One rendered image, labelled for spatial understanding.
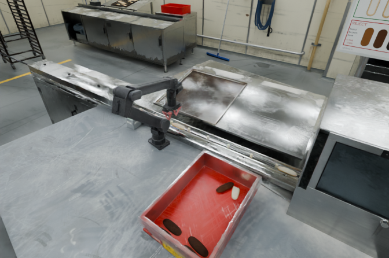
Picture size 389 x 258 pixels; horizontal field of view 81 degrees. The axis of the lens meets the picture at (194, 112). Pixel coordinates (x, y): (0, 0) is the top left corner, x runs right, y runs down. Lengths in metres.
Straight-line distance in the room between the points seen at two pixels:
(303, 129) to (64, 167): 1.37
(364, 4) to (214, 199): 1.35
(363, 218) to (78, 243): 1.08
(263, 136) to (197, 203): 0.57
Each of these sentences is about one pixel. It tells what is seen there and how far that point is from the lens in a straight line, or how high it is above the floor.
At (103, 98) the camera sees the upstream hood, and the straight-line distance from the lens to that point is 1.83.
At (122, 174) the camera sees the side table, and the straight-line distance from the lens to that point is 1.30.
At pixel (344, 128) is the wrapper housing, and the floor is 1.30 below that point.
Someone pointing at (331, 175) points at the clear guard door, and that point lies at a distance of 0.97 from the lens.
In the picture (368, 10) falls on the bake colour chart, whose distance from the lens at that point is 1.71.
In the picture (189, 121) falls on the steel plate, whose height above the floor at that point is 0.82.
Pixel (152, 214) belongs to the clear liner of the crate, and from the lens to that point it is 1.05.
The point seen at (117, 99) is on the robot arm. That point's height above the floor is 1.25.
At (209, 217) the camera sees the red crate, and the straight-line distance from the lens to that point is 1.11.
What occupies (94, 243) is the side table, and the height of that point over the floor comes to 0.82.
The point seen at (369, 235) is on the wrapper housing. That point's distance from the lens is 1.14.
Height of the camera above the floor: 1.76
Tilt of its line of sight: 34 degrees down
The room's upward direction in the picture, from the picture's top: straight up
